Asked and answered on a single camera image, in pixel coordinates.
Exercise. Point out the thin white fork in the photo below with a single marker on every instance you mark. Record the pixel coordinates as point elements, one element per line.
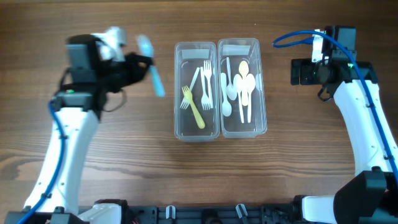
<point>205,101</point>
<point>185,104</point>
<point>208,74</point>

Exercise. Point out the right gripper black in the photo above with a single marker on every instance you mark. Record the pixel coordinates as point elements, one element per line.
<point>305,78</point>

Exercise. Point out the clear plastic container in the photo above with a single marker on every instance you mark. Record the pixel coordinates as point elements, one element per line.
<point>239,49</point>
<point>187,57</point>

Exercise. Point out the yellow plastic fork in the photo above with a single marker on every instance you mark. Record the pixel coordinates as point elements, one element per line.
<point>188,95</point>

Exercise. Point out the white plastic fork wide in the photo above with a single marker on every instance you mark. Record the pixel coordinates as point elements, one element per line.
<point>146,48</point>

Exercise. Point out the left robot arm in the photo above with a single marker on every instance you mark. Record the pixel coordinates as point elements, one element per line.
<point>54,198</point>

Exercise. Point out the clear plastic container left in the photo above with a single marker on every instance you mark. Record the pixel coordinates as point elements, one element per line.
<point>187,57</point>

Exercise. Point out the white plastic spoon large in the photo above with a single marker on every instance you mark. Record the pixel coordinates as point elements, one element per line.
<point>238,81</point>

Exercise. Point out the thin white plastic spoon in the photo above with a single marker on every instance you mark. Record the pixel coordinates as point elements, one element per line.
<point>231,91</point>

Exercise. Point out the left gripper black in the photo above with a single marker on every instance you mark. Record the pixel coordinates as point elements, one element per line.
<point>136,73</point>

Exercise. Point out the clear plastic container right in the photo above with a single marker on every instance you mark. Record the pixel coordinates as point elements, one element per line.
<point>239,49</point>

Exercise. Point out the short white plastic spoon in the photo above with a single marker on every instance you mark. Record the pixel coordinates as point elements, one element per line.
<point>226,106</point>

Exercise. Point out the yellow plastic spoon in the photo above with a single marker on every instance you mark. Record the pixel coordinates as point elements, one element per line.
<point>244,70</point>

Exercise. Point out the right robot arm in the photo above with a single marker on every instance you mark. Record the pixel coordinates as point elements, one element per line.
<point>371,196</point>

